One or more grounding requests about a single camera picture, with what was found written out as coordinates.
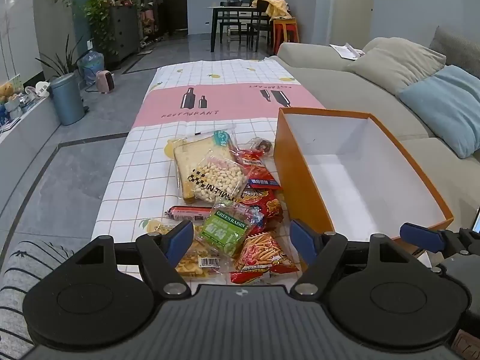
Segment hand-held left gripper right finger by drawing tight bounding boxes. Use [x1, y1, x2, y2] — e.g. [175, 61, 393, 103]
[289, 219, 413, 297]

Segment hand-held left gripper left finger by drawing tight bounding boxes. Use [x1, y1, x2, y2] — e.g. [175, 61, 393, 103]
[70, 220, 195, 297]

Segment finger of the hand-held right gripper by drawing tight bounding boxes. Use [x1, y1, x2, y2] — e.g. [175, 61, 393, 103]
[399, 223, 480, 258]

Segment orange cardboard box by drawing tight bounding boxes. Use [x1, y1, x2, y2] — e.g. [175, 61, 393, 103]
[273, 107, 454, 259]

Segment red snack packet blue band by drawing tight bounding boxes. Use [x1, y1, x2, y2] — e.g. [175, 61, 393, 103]
[247, 165, 283, 191]

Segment clear bag of white peanuts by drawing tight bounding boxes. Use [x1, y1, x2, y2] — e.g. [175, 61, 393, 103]
[187, 149, 251, 205]

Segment red sausage stick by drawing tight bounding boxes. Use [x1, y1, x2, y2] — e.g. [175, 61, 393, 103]
[169, 205, 215, 223]

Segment yellow cracker packet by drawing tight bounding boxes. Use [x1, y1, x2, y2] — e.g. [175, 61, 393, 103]
[150, 224, 223, 279]

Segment green raisin packet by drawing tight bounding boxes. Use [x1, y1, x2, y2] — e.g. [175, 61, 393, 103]
[198, 200, 265, 259]

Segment fried stick snack packet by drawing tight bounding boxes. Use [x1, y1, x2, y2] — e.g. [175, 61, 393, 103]
[229, 231, 301, 286]

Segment red snack packet yellow print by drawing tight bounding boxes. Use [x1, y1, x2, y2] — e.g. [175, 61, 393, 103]
[239, 187, 284, 230]

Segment bagged toast bread slice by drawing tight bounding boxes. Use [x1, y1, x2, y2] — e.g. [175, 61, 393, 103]
[165, 124, 244, 201]

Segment round chocolate snack packet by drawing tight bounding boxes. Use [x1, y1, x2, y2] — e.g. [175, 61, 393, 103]
[247, 137, 275, 155]

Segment light blue cushion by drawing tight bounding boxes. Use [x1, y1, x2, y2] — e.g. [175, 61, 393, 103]
[397, 64, 480, 159]

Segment checked pink printed tablecloth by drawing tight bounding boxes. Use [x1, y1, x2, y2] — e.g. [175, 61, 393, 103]
[92, 58, 327, 295]

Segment beige sofa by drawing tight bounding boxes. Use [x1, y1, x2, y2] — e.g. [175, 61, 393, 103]
[275, 26, 480, 267]

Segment grey striped cloth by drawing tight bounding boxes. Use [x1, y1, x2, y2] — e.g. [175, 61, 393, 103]
[0, 240, 99, 360]

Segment beige cushion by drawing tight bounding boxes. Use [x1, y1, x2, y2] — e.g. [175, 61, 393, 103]
[344, 37, 448, 97]

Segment pink space heater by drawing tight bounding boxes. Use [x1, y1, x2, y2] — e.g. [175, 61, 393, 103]
[95, 69, 117, 94]

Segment blue-grey trash bin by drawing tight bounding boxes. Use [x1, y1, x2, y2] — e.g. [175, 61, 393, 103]
[49, 74, 86, 127]

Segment low grey bench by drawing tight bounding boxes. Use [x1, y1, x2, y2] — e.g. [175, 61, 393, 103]
[0, 94, 63, 151]

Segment white papers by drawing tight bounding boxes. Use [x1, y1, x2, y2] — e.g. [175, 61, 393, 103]
[329, 43, 367, 61]

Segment large water bottle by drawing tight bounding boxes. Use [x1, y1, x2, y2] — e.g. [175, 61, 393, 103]
[77, 49, 105, 85]

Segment orange stool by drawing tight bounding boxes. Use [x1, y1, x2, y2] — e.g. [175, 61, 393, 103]
[272, 17, 301, 55]

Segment dark grey dresser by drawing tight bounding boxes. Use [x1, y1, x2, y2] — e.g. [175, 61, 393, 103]
[108, 5, 142, 70]

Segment long-leaf potted plant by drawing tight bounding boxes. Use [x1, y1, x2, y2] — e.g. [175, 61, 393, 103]
[35, 35, 84, 80]

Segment dark dining chair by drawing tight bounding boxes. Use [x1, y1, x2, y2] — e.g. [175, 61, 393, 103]
[219, 1, 243, 44]
[246, 0, 274, 52]

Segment shelf with toys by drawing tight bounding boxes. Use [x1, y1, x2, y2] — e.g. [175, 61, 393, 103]
[138, 1, 163, 46]

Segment yellow cloth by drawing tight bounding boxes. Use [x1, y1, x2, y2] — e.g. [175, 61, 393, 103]
[251, 0, 293, 22]

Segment leafy climbing plant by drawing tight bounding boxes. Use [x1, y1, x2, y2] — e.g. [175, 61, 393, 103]
[83, 0, 118, 58]

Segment dark dining table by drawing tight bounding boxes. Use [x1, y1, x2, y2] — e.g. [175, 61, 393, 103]
[204, 5, 275, 53]

